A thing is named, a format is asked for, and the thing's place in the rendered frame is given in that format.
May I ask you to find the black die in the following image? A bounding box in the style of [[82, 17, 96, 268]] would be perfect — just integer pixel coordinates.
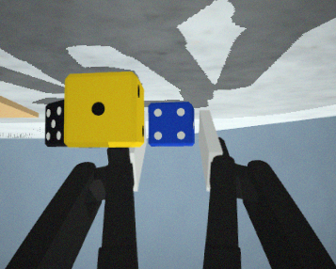
[[45, 100, 68, 147]]

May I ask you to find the yellow die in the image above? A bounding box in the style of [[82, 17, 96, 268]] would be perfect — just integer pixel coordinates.
[[64, 71, 144, 148]]

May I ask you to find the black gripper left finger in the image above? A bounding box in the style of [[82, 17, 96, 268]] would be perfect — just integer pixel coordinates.
[[5, 111, 147, 269]]

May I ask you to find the blue die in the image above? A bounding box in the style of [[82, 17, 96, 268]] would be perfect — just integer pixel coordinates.
[[149, 102, 195, 147]]

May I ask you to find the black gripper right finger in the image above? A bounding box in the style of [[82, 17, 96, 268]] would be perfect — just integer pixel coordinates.
[[199, 110, 336, 269]]

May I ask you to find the tan mat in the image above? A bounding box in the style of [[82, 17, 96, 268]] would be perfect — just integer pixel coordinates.
[[0, 96, 39, 118]]

